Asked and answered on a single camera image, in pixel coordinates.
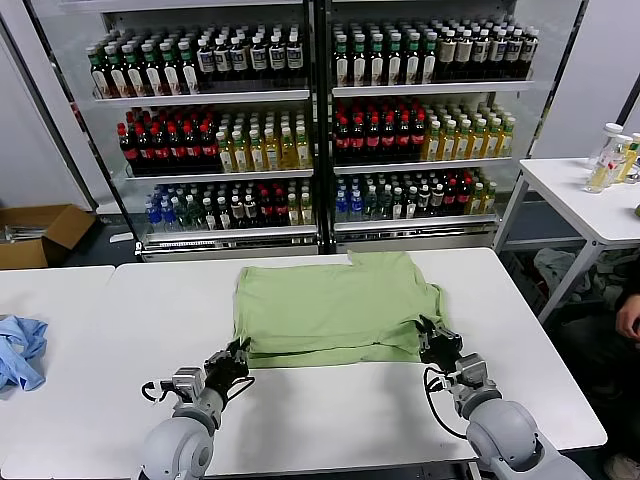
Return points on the green cap tea bottle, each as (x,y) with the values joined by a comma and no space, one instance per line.
(429,62)
(189,71)
(136,74)
(342,62)
(118,75)
(100,75)
(154,73)
(377,62)
(171,72)
(413,62)
(359,62)
(395,62)

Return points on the white side table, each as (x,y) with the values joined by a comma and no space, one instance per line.
(565,195)

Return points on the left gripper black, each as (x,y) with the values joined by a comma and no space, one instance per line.
(225,375)

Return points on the green cap yellow bottle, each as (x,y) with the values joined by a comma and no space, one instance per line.
(629,167)

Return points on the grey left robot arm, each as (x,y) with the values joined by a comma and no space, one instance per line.
(175,450)

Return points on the open cardboard box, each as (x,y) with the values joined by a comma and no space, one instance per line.
(60,232)

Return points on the light blue crumpled cloth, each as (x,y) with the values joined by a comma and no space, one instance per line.
(22,350)

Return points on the silver metal rods bundle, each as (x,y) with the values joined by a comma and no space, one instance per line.
(15,235)

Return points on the clear bottle white cap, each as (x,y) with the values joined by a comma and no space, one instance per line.
(606,145)

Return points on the yellow juice bottle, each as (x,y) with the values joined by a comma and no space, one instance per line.
(449,146)
(242,156)
(492,143)
(463,145)
(273,155)
(506,142)
(258,156)
(303,152)
(289,154)
(433,147)
(226,157)
(478,144)

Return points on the light green t-shirt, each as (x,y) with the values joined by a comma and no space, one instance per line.
(330,310)

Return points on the white shoe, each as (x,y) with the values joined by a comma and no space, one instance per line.
(622,467)

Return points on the blue label dark bottle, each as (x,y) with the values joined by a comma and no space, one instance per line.
(240,60)
(514,49)
(259,59)
(530,47)
(206,62)
(296,56)
(497,50)
(278,58)
(223,61)
(480,51)

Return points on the metal beverage display shelf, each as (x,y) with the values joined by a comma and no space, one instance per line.
(430,89)
(210,95)

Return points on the grey crumpled cloth pile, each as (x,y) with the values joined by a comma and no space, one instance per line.
(560,272)

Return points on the white paper scrap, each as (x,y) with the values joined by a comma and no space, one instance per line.
(121,238)

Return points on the mixed clothes pile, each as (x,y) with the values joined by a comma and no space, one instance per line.
(607,270)

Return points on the red cap cola bottle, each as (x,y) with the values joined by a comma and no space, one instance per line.
(193,150)
(210,149)
(342,142)
(129,152)
(161,151)
(177,151)
(389,142)
(404,141)
(419,140)
(145,152)
(358,142)
(373,142)

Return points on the bystander dark trousers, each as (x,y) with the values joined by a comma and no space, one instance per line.
(607,365)

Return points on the beige label dark bottle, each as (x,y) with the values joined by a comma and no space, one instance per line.
(446,52)
(464,51)

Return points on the bystander bare hand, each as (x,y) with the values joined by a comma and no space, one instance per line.
(630,320)

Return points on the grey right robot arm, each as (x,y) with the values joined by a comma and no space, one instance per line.
(500,435)

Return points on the red label yellow liquid bottle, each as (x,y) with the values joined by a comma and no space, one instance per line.
(600,180)

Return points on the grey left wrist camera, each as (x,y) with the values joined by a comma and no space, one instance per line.
(187,380)

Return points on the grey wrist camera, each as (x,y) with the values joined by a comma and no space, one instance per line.
(187,380)
(472,370)

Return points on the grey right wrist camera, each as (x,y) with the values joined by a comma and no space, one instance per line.
(472,370)

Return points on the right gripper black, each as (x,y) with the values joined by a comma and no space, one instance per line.
(442,360)

